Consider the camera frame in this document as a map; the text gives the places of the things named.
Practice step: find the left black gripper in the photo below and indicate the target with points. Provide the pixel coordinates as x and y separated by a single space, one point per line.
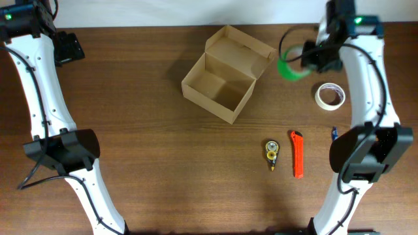
72 47

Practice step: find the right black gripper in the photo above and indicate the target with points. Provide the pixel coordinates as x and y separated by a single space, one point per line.
307 60

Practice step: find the white masking tape roll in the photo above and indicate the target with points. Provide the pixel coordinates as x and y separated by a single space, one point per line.
330 96

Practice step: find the green tape roll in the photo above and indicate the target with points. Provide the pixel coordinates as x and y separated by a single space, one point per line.
285 69

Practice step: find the orange utility knife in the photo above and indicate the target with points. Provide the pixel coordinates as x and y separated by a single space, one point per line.
298 150

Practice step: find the yellow correction tape dispenser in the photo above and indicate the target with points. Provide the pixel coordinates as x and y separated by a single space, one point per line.
271 151

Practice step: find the brown cardboard box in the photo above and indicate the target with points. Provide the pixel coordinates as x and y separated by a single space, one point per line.
224 77

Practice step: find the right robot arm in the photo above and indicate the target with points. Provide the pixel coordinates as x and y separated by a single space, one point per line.
376 139

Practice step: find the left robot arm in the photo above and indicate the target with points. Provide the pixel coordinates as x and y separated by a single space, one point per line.
37 48

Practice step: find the blue ballpoint pen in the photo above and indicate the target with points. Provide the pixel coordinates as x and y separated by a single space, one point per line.
334 133

